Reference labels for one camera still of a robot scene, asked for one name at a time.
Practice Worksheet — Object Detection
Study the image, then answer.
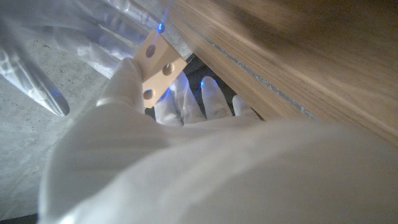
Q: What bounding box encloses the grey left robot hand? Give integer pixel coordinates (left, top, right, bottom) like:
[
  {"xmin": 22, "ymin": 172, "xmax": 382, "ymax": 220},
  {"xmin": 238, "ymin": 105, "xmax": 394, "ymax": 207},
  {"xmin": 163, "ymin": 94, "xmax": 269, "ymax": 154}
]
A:
[{"xmin": 39, "ymin": 57, "xmax": 398, "ymax": 224}]

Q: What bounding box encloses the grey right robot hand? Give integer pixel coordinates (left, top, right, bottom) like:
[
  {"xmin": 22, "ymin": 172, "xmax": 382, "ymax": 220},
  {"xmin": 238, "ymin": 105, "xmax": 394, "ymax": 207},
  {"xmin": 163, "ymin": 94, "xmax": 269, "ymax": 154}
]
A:
[{"xmin": 0, "ymin": 0, "xmax": 166, "ymax": 118}]

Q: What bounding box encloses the wooden block with holes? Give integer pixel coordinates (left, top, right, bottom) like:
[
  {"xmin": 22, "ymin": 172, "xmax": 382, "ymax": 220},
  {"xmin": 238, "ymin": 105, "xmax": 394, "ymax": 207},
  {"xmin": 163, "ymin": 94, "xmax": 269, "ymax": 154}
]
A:
[{"xmin": 132, "ymin": 29, "xmax": 188, "ymax": 109}]

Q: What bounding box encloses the wooden table board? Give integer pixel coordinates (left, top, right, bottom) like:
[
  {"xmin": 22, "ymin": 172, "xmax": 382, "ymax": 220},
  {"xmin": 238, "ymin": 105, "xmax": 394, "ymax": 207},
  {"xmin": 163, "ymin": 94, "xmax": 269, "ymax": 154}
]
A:
[{"xmin": 183, "ymin": 20, "xmax": 318, "ymax": 119}]

